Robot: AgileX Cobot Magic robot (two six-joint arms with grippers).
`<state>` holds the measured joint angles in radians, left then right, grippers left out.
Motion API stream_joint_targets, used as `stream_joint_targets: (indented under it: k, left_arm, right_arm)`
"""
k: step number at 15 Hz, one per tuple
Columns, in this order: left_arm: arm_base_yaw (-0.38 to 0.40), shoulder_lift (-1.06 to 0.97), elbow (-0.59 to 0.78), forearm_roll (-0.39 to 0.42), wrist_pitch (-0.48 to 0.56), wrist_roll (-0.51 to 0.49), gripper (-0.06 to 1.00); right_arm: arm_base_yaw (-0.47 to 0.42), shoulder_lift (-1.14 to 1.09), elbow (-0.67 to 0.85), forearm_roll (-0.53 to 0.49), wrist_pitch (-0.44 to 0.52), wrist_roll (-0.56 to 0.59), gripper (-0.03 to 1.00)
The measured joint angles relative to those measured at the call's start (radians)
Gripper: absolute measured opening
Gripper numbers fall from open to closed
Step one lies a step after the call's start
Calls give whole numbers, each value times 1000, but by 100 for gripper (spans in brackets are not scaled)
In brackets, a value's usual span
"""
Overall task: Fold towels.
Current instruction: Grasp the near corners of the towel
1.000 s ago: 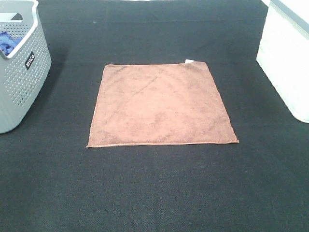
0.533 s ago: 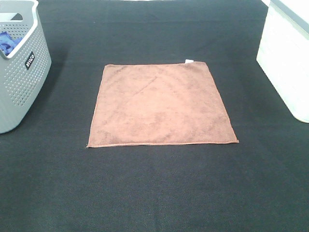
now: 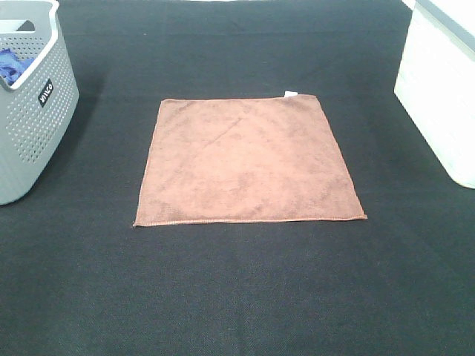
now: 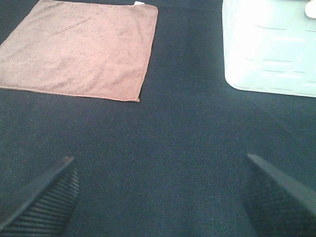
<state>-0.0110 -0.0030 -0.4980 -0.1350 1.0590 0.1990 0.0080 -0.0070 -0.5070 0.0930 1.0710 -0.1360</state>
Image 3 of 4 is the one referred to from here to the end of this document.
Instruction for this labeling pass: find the brown microfibre towel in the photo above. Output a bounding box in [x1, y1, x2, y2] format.
[134, 94, 366, 227]

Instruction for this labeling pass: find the black table cover cloth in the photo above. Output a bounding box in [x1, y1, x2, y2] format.
[1, 1, 474, 355]

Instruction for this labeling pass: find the white plastic basket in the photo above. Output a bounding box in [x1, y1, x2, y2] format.
[394, 1, 474, 188]

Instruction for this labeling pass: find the blue cloth in basket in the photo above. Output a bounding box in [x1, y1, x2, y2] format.
[1, 48, 34, 86]

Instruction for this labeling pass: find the grey perforated laundry basket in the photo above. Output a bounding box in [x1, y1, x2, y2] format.
[1, 1, 79, 205]

